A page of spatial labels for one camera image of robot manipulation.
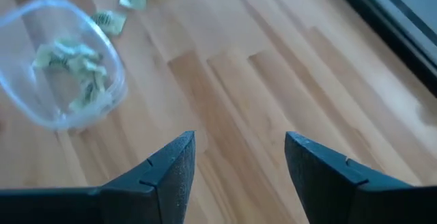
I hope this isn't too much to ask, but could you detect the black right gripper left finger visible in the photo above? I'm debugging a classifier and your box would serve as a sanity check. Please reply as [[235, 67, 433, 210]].
[[0, 130, 196, 224]]

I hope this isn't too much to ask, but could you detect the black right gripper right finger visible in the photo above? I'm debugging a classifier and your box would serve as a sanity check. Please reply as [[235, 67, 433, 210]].
[[285, 131, 437, 224]]

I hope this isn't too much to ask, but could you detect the clear plastic container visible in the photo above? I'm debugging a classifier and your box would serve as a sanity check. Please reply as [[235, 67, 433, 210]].
[[0, 0, 128, 131]]

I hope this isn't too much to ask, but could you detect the black aluminium table frame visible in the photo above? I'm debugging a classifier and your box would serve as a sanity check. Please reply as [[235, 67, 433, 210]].
[[324, 0, 437, 98]]

